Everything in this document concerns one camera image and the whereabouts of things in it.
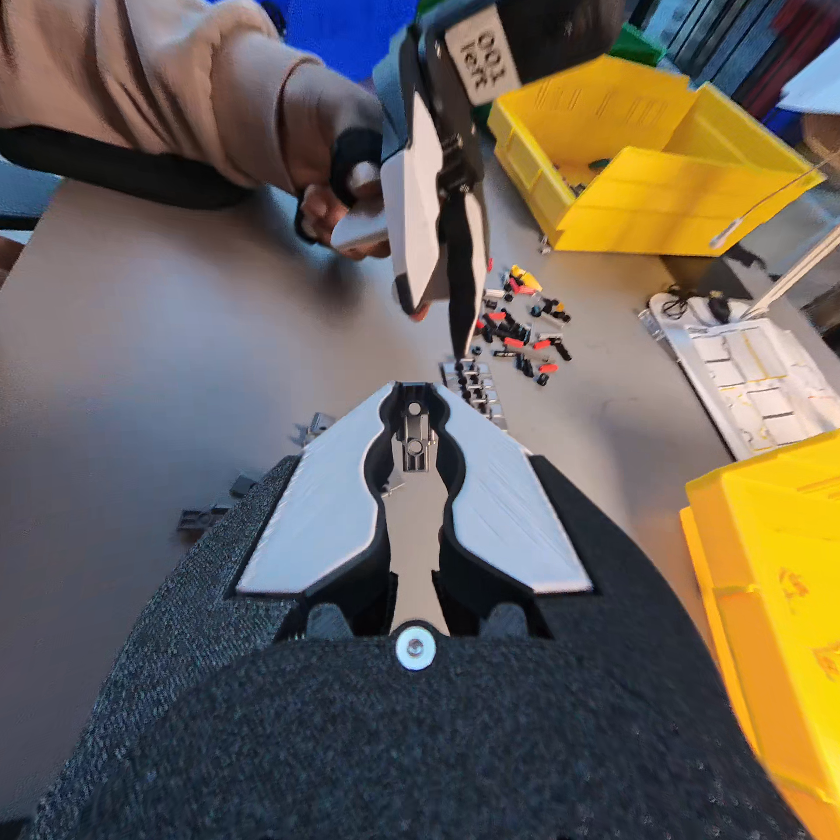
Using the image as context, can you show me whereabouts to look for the clipboard with diagram sheet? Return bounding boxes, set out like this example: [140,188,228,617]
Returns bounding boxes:
[638,290,840,462]

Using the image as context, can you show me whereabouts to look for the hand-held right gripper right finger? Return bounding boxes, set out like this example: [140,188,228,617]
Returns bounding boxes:
[433,382,595,597]

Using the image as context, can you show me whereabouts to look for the person's left hand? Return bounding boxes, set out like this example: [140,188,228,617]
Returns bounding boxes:
[281,64,434,324]

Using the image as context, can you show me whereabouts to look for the grey toy track belt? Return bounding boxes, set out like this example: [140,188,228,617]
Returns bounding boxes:
[440,356,511,432]

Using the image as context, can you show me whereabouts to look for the yellow plastic storage bin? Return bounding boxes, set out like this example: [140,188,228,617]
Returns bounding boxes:
[678,430,840,840]
[487,54,826,258]

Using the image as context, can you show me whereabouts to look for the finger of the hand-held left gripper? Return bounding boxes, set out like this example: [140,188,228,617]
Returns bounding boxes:
[381,92,452,316]
[437,190,492,358]

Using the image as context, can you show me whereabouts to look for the person's left forearm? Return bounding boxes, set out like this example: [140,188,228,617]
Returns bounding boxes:
[0,0,322,191]

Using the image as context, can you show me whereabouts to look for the green plastic storage bin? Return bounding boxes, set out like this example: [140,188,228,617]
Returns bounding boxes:
[609,21,668,68]

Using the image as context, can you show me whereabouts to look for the grey desk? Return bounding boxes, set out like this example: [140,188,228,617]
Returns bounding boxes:
[0,131,840,821]

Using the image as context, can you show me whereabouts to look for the black chair armrest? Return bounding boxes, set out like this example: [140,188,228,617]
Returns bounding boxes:
[0,125,255,212]

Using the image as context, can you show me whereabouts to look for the grey chair seat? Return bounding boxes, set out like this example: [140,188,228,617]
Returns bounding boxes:
[0,161,61,232]

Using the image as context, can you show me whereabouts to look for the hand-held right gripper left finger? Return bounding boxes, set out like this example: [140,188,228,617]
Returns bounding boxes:
[235,381,398,597]

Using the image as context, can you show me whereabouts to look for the background coloured bins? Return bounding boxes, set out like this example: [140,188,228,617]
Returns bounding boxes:
[656,0,809,120]

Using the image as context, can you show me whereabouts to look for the person's beige hoodie torso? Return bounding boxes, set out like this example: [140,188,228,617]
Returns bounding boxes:
[0,236,28,291]

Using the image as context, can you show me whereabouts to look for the open instruction booklet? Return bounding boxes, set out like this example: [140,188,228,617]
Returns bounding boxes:
[776,38,840,117]

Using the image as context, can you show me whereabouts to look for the pile of small building pieces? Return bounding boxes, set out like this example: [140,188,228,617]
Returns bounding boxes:
[476,264,574,388]

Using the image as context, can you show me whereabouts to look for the blue plastic storage bin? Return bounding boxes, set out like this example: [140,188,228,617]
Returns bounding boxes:
[259,0,422,84]

